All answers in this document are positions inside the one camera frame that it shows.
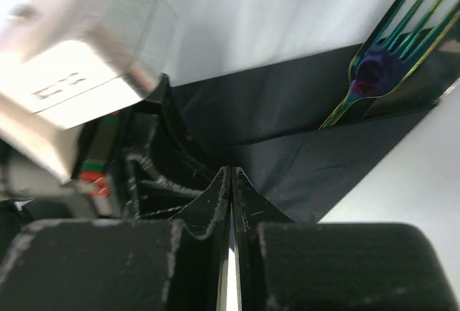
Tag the black paper napkin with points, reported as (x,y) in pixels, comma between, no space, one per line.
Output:
(267,120)

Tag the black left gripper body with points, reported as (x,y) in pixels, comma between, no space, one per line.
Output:
(120,172)

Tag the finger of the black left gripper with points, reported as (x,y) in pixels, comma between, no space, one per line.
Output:
(179,167)

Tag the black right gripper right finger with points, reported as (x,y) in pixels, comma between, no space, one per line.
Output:
(284,265)

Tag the iridescent rainbow fork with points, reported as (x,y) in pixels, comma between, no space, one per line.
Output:
(383,63)

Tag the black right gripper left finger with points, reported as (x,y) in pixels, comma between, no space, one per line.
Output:
(174,264)

